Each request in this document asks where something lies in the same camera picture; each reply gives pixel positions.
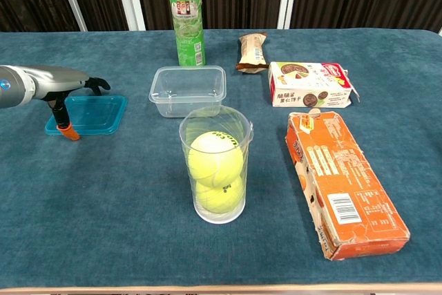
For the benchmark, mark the yellow tennis ball small print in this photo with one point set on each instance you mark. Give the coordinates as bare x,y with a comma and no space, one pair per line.
219,196

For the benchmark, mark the clear plastic food container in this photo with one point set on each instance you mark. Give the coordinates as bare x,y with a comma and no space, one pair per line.
188,91

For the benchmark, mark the green chip can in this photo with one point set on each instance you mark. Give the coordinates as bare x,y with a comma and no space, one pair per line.
186,18

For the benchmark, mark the beige brown snack bar wrapper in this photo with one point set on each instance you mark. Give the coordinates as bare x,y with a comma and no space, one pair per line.
252,53

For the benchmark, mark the yellow tennis ball large print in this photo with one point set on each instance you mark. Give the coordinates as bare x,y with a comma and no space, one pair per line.
215,158

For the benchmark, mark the worn orange carton box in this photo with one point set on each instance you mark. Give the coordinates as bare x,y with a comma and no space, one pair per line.
345,184

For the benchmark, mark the white cookie box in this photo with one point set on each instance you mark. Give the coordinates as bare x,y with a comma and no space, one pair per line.
310,84

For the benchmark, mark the clear plastic cup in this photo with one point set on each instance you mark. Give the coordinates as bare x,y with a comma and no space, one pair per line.
241,129

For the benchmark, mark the blue plastic lid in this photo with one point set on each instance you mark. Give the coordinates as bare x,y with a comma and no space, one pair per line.
96,115

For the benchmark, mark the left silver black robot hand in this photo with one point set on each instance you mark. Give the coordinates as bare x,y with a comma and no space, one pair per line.
58,81

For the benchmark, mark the teal velvet tablecloth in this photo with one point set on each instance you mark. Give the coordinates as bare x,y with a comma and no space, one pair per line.
103,188

